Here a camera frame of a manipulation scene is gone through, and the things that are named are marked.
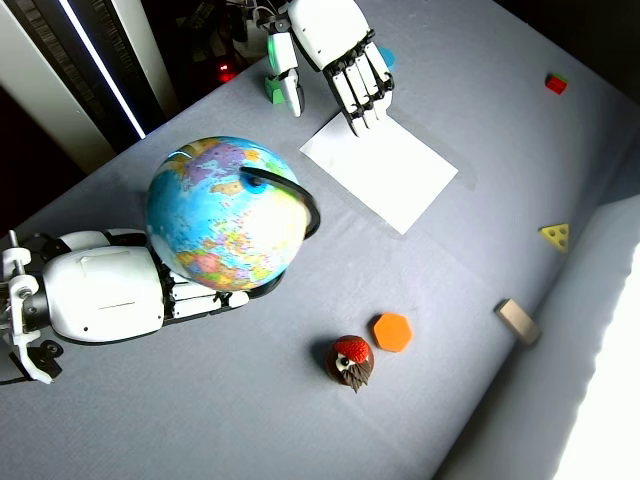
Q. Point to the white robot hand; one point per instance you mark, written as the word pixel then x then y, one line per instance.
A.
pixel 327 30
pixel 100 295

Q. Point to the blue world globe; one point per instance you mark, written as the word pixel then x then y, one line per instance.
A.
pixel 220 220

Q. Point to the blue block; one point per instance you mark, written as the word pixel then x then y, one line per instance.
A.
pixel 388 57

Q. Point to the green block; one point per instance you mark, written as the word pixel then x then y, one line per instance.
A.
pixel 272 92

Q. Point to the red indicator light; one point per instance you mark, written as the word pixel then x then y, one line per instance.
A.
pixel 226 73

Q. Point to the white paper sheet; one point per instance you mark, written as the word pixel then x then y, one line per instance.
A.
pixel 385 175

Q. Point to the grey table cloth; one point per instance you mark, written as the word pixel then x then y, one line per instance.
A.
pixel 250 425

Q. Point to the bright light strip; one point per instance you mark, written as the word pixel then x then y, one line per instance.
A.
pixel 100 70

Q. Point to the red block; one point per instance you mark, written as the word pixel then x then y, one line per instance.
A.
pixel 556 85

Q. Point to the brown owl toy with strawberry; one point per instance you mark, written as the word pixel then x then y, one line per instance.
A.
pixel 350 362

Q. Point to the orange hexagon block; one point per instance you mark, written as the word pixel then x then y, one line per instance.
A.
pixel 392 332

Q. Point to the yellow triangle block with holes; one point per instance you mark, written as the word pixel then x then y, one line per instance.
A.
pixel 556 239

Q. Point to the plain wooden rectangular block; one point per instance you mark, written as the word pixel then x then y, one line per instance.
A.
pixel 517 321

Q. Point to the white frame post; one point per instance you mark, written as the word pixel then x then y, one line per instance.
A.
pixel 45 85
pixel 145 50

